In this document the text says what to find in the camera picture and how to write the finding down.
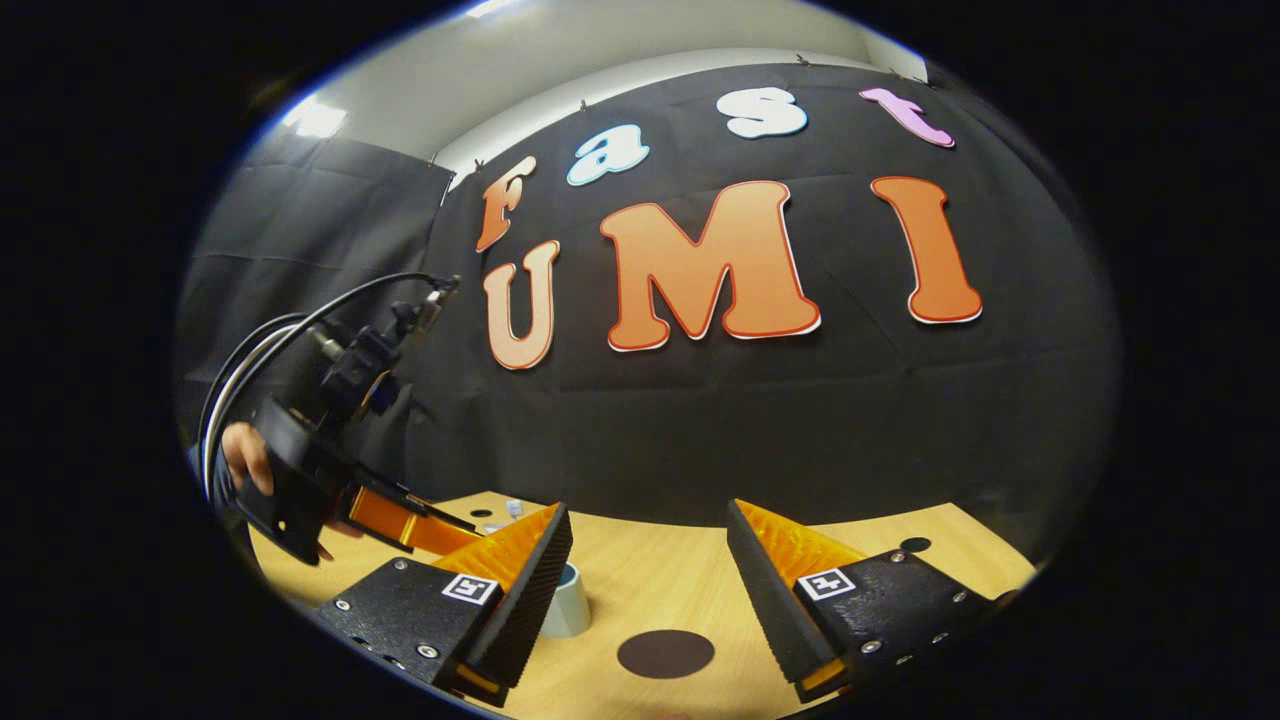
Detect wooden desktop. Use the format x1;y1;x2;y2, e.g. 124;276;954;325
248;490;1037;719

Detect black cable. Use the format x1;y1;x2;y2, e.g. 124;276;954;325
197;272;441;471

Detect light blue cup wooden handle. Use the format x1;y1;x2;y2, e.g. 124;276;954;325
540;562;592;639

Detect dark brown round coaster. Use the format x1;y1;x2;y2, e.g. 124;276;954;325
617;629;716;680

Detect black backdrop cloth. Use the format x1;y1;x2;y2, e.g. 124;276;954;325
175;62;1121;561

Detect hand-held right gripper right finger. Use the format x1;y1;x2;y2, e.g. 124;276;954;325
726;498;1022;705

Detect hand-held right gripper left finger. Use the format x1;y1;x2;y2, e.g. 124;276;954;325
314;502;575;710

